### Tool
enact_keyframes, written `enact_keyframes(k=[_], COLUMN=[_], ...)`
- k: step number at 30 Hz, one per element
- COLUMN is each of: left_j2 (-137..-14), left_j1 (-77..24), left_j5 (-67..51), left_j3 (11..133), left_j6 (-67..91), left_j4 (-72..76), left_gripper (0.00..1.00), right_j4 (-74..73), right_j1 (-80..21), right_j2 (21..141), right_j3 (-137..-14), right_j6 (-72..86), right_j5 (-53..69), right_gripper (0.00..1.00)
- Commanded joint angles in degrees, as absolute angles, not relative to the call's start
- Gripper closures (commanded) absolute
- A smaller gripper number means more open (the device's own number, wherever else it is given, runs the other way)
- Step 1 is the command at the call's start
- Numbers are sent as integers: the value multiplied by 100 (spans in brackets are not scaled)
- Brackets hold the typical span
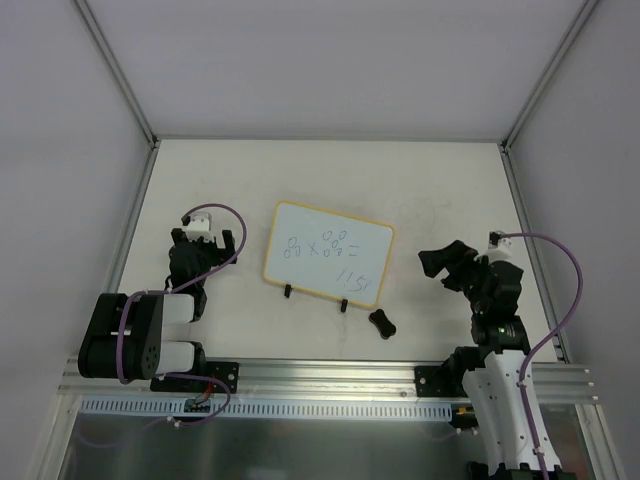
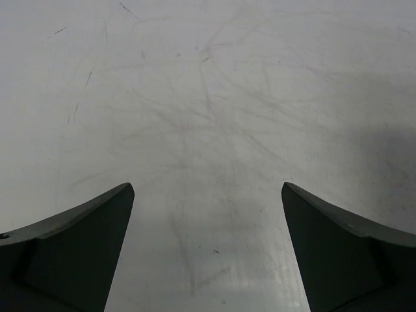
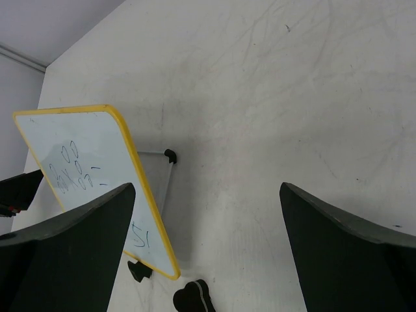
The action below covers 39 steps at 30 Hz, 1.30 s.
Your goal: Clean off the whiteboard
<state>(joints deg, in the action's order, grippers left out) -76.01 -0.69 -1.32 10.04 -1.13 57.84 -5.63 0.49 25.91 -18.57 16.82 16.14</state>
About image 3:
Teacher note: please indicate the black whiteboard eraser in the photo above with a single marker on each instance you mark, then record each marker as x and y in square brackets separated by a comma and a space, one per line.
[193, 297]

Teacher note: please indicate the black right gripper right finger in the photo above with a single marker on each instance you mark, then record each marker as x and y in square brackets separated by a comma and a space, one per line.
[344, 262]

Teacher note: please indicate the metal whiteboard stand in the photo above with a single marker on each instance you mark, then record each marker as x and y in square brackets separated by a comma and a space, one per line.
[158, 167]

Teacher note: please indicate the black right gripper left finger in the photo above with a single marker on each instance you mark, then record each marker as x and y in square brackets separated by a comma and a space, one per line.
[68, 262]

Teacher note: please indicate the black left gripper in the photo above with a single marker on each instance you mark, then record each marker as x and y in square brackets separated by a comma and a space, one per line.
[18, 192]

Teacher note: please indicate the yellow framed whiteboard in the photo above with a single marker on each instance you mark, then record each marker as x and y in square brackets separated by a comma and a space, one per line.
[86, 151]

